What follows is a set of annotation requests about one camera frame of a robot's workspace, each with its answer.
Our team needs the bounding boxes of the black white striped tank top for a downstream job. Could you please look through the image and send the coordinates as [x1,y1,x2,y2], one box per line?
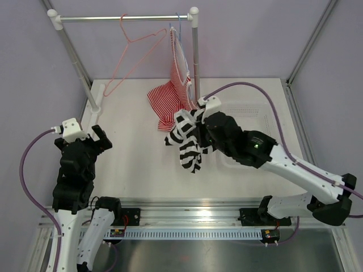
[164,109,216,173]

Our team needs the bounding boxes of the pink wire hanger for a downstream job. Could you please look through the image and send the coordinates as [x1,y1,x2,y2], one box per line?
[103,14,167,97]

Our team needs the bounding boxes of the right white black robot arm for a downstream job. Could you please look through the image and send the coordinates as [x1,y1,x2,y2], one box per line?
[196,112,356,226]

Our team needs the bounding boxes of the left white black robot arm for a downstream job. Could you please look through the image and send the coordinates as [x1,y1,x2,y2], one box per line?
[47,118,123,271]

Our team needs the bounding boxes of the red white striped tank top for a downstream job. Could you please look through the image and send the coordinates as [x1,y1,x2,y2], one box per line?
[147,27,199,133]

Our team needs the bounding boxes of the silver white clothes rack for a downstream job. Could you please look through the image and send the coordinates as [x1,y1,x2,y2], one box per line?
[47,7,200,135]

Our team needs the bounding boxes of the white plastic perforated basket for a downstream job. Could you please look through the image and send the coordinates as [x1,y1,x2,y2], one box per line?
[216,101,281,172]

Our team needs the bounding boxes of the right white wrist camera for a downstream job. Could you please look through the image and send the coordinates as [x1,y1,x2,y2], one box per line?
[197,96,222,124]

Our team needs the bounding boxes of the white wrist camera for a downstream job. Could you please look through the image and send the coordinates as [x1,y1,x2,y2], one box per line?
[51,118,89,143]
[197,96,222,124]

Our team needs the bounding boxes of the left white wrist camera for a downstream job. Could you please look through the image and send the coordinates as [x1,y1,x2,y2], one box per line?
[51,118,89,143]

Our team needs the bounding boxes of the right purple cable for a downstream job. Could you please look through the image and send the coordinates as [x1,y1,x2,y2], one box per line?
[202,82,363,219]

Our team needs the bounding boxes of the purple cable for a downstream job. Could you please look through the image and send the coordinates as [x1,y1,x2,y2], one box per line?
[19,130,63,272]
[202,82,363,219]

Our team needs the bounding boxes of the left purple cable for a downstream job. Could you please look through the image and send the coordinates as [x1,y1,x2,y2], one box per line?
[19,130,63,272]

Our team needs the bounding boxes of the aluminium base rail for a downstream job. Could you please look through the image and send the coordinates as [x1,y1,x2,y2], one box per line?
[39,198,347,229]

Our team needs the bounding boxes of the blue wire hanger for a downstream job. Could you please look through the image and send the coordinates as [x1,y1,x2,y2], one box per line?
[169,11,196,101]

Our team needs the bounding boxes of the white slotted cable duct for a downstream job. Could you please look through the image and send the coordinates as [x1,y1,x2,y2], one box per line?
[49,228,263,240]

